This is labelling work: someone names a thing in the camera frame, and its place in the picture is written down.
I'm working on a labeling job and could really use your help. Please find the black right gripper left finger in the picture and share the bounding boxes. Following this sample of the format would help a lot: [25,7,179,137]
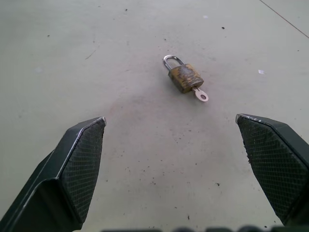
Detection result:
[0,116,107,232]

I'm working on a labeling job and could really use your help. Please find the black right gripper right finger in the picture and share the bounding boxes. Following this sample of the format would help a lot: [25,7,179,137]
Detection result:
[235,113,309,228]

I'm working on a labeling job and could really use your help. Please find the small silver key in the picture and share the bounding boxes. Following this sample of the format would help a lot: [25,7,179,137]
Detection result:
[192,87,209,103]

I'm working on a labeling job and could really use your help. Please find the worn brass padlock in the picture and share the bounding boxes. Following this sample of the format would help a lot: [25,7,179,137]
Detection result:
[162,55,205,94]

